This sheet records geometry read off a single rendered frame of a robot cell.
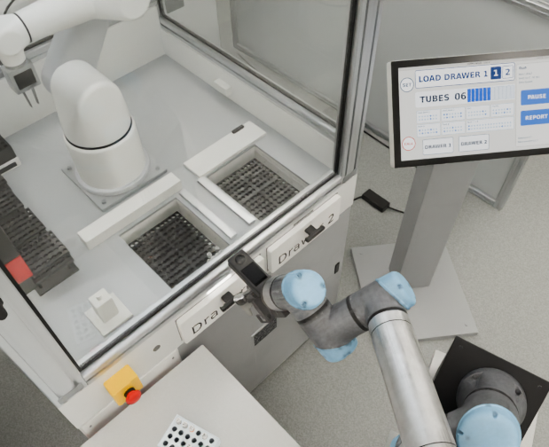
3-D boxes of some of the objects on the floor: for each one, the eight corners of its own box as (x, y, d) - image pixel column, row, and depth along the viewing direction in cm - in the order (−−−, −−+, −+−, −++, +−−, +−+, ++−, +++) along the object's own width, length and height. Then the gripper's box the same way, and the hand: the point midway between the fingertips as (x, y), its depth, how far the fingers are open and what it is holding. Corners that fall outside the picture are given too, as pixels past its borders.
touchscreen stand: (476, 335, 232) (578, 171, 151) (373, 347, 229) (421, 186, 149) (441, 241, 262) (510, 65, 182) (350, 251, 260) (380, 75, 179)
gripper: (273, 328, 112) (240, 328, 131) (309, 295, 117) (273, 300, 136) (248, 296, 111) (219, 301, 131) (286, 263, 116) (253, 273, 135)
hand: (241, 291), depth 132 cm, fingers open, 3 cm apart
